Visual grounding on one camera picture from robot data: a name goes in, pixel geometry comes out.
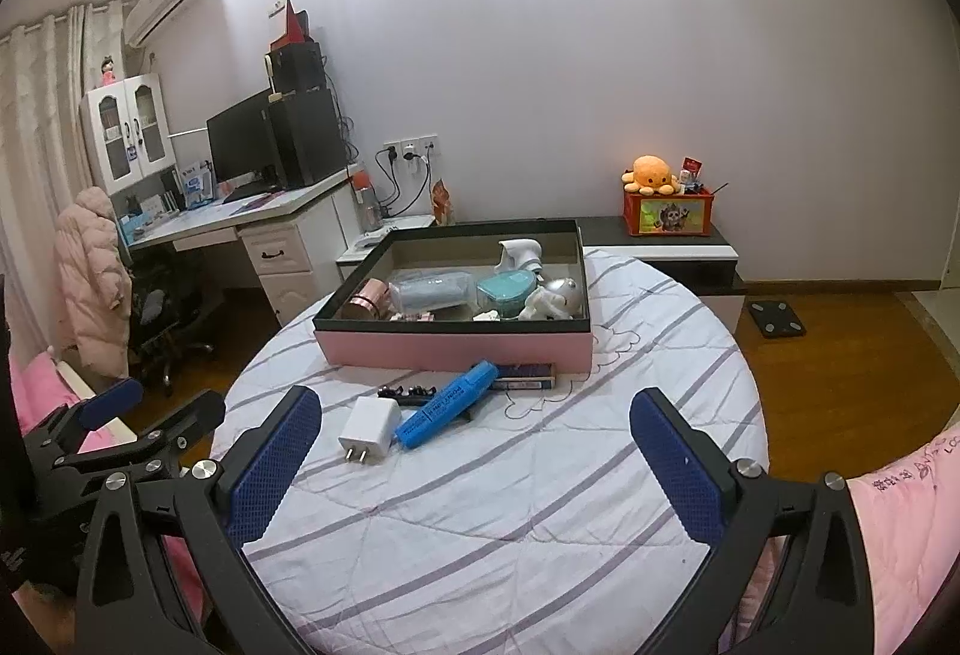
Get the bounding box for red storage box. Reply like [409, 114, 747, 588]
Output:
[622, 188, 715, 238]

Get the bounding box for pink quilt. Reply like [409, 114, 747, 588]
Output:
[739, 418, 960, 655]

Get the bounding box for black power cables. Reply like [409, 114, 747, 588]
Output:
[373, 148, 432, 217]

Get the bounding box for white wall socket strip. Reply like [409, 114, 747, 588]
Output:
[382, 133, 438, 161]

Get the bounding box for pink desk mat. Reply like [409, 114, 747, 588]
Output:
[221, 186, 290, 206]

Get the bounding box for black bathroom scale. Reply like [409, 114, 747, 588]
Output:
[746, 297, 807, 339]

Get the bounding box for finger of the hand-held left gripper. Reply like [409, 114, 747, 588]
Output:
[137, 388, 227, 468]
[75, 377, 145, 432]

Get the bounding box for dark flat box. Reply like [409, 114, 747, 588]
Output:
[487, 361, 557, 393]

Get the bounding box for black speaker box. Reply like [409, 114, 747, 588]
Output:
[266, 41, 327, 97]

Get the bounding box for black computer monitor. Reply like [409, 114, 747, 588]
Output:
[206, 91, 280, 187]

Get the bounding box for blue white box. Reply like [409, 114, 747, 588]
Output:
[178, 163, 217, 206]

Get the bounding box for bottle with orange lid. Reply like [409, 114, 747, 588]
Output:
[352, 171, 380, 232]

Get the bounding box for red triangular item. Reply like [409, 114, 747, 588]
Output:
[270, 0, 310, 48]

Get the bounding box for black office chair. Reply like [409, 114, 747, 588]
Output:
[124, 246, 218, 393]

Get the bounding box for white side table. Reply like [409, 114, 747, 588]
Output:
[335, 214, 436, 285]

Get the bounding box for pink bed sheet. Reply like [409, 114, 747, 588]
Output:
[11, 355, 98, 453]

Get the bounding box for pink puffer coat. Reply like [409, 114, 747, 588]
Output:
[54, 186, 132, 378]

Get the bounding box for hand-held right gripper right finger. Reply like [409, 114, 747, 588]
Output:
[628, 388, 878, 655]

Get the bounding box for clear plastic case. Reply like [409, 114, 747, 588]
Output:
[388, 268, 477, 315]

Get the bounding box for pink box with black rim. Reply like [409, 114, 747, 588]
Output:
[313, 218, 595, 377]

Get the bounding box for white round vented device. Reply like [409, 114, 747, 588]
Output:
[495, 238, 545, 277]

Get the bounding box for black hair clip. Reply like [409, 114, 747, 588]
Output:
[377, 385, 477, 422]

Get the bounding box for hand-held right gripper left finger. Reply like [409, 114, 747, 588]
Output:
[75, 386, 323, 655]

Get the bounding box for black white low cabinet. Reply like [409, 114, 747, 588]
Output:
[577, 216, 747, 333]

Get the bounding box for cream curtain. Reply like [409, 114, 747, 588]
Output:
[0, 2, 125, 356]

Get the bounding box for black computer tower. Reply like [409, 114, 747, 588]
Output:
[270, 88, 350, 189]

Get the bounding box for teal container with clear lid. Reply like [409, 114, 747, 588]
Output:
[476, 271, 537, 320]

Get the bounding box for white desk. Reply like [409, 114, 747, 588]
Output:
[127, 167, 361, 326]

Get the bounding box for silver ball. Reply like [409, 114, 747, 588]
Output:
[544, 276, 584, 315]

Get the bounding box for white figurine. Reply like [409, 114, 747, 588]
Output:
[519, 286, 563, 321]

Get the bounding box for orange octopus plush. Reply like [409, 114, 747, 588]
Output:
[620, 155, 680, 195]

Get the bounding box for white hutch cabinet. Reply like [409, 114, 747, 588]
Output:
[80, 73, 177, 195]

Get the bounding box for white plug charger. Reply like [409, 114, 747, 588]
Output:
[337, 396, 402, 468]

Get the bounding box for rose gold tape roll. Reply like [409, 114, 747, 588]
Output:
[343, 277, 391, 318]

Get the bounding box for blue marker pen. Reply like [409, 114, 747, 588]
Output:
[394, 360, 502, 452]

